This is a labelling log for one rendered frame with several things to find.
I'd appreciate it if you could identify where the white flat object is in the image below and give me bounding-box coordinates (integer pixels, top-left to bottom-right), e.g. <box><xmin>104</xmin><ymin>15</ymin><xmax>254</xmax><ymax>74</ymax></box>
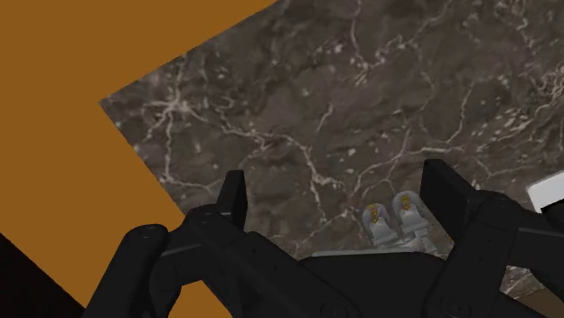
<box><xmin>525</xmin><ymin>170</ymin><xmax>564</xmax><ymax>214</ymax></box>

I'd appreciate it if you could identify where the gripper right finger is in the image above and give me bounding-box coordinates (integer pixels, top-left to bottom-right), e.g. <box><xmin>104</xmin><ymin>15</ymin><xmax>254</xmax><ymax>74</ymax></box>
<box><xmin>418</xmin><ymin>159</ymin><xmax>564</xmax><ymax>318</ymax></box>

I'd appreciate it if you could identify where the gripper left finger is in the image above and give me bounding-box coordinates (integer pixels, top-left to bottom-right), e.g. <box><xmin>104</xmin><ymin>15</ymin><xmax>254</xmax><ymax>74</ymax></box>
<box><xmin>82</xmin><ymin>169</ymin><xmax>362</xmax><ymax>318</ymax></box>

